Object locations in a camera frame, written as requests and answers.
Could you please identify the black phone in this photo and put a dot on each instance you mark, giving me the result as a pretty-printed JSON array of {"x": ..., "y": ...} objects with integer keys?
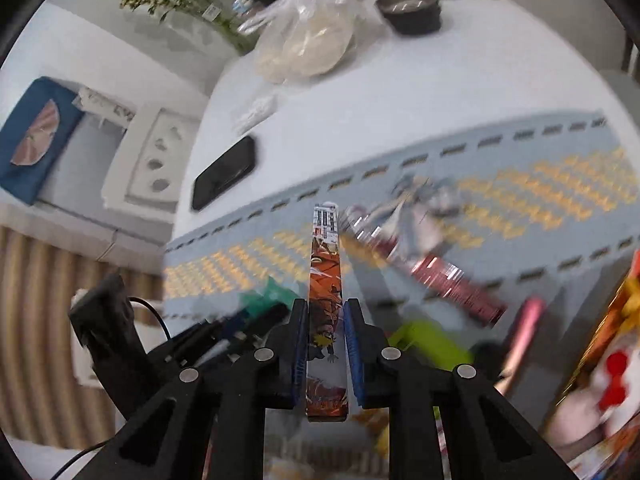
[{"x": 224, "y": 172}]

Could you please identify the gold woven tray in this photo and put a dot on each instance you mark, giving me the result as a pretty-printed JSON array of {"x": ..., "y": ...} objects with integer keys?
[{"x": 600, "y": 320}]

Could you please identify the black bowl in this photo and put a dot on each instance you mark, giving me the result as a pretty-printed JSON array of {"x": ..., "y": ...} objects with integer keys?
[{"x": 410, "y": 12}]

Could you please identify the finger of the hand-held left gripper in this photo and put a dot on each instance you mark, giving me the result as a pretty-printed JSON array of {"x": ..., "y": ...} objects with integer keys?
[{"x": 225, "y": 340}]

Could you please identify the grey fabric bow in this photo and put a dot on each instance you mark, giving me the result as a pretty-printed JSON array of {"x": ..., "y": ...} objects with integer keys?
[{"x": 425, "y": 210}]

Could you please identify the green handheld game toy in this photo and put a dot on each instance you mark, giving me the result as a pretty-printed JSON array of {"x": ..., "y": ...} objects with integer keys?
[{"x": 430, "y": 347}]

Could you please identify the long orange card pack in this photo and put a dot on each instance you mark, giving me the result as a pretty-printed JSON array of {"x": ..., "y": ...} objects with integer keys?
[{"x": 326, "y": 280}]

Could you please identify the white rack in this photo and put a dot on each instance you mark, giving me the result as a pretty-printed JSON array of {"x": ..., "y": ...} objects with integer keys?
[{"x": 105, "y": 102}]

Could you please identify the white chair with paw cutouts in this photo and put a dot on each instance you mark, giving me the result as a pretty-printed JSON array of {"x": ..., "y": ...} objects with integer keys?
[{"x": 150, "y": 160}]

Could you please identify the pink gold toy microphone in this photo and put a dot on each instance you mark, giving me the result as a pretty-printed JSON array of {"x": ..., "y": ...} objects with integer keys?
[{"x": 520, "y": 340}]

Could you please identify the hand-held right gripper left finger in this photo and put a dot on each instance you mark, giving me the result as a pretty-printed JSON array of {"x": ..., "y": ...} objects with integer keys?
[{"x": 300, "y": 355}]

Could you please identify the blue tissue box cover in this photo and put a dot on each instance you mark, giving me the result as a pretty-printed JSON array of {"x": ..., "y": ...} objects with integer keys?
[{"x": 35, "y": 135}]

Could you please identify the plastic bag of buns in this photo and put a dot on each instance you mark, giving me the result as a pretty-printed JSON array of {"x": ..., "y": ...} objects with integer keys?
[{"x": 305, "y": 35}]

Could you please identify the white desktop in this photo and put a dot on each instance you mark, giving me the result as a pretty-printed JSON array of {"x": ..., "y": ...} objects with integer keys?
[{"x": 450, "y": 85}]

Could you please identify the black toy figure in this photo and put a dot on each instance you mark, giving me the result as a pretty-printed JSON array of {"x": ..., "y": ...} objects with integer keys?
[{"x": 487, "y": 357}]

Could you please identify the blue-grey patterned table mat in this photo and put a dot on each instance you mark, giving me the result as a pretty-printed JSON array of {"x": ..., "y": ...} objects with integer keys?
[{"x": 500, "y": 160}]

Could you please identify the white cat plush red bow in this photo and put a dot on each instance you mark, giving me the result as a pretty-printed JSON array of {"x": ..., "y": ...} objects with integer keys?
[{"x": 600, "y": 395}]

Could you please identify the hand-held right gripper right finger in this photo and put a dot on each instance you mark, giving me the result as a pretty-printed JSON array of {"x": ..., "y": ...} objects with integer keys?
[{"x": 352, "y": 355}]

